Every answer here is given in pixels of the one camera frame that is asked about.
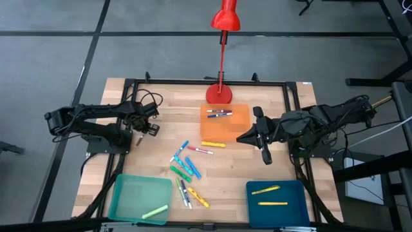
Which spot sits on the red dry-erase marker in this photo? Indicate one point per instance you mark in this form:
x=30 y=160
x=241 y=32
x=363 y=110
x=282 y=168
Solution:
x=199 y=150

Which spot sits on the orange translucent tray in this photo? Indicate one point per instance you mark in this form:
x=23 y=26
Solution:
x=225 y=129

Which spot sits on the green translucent tray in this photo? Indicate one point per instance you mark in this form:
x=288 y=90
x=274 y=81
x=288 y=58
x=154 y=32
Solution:
x=138 y=193

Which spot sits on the light green highlighter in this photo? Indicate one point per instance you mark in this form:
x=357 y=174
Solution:
x=154 y=212

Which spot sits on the black stand foot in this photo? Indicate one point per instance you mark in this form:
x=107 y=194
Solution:
x=305 y=6

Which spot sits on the green dry-erase marker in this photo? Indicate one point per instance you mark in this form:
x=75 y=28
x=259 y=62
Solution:
x=181 y=191

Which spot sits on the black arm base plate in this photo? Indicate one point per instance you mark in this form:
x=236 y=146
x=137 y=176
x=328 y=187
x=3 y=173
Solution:
x=109 y=148
x=322 y=154

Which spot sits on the blue highlighter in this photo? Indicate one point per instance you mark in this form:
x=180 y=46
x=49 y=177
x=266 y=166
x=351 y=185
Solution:
x=193 y=167

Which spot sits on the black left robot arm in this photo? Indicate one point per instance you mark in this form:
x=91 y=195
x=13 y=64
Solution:
x=96 y=111

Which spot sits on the black furniture foot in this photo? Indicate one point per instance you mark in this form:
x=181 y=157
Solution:
x=9 y=148

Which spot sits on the grey stereo camera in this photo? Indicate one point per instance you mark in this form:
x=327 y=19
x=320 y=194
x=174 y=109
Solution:
x=208 y=226

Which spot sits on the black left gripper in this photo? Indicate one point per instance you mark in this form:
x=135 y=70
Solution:
x=141 y=116

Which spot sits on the blue plastic tray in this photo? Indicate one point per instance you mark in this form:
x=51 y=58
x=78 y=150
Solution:
x=283 y=216

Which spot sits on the white box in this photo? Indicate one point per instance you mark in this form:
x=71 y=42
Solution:
x=363 y=190

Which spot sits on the black aluminium rig frame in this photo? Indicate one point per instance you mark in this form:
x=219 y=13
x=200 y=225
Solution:
x=177 y=82

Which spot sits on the black desk stand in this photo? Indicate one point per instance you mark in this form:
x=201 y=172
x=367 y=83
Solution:
x=363 y=82

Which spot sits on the thick yellow highlighter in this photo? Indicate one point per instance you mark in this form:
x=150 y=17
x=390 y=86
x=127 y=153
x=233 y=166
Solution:
x=198 y=197

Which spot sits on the teal highlighter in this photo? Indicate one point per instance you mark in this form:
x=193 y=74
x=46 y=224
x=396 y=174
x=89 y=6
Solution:
x=183 y=165

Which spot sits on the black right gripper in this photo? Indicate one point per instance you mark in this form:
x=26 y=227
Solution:
x=273 y=130

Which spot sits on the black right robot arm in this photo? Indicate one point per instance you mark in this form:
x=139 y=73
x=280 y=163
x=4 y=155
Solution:
x=338 y=111

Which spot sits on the yellow Sharpie highlighter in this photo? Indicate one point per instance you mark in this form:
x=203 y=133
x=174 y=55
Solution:
x=213 y=144

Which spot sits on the red desk lamp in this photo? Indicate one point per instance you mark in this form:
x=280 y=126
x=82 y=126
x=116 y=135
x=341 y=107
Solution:
x=219 y=95

